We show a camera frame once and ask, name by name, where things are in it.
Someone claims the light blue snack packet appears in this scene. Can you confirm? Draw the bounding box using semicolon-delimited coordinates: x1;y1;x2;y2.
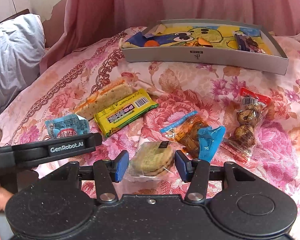
45;114;90;139

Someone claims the round biscuits clear packet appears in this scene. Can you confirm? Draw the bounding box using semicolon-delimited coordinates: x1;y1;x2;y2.
124;141;177;181

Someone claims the dark purple candy packet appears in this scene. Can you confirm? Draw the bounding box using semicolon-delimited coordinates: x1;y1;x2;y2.
234;31;266;54

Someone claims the yellow green snack bar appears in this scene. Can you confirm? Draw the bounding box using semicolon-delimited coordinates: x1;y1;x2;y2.
94;89;159;138

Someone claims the grey white pillow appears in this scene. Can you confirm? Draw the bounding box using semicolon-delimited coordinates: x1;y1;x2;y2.
0;14;45;114

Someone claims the yellow cartoon drawing sheet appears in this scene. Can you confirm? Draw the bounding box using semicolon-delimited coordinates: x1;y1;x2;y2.
121;23;271;55

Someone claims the orange sandwich cracker pack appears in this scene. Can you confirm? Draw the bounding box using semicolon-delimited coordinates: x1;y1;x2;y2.
72;78;133;120

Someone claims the floral pink bedspread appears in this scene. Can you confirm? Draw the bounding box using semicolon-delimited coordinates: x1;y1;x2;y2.
0;28;300;239

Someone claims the blue brown snack pouch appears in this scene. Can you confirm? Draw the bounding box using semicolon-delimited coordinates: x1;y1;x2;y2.
160;111;226;163

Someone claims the quail eggs clear packet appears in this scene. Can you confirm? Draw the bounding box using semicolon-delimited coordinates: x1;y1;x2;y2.
222;87;271;162

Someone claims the grey shallow cardboard box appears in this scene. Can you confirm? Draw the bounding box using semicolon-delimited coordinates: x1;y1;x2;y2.
120;19;288;75

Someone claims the pink curtain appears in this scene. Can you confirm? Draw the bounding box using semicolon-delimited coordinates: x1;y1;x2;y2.
40;0;300;72

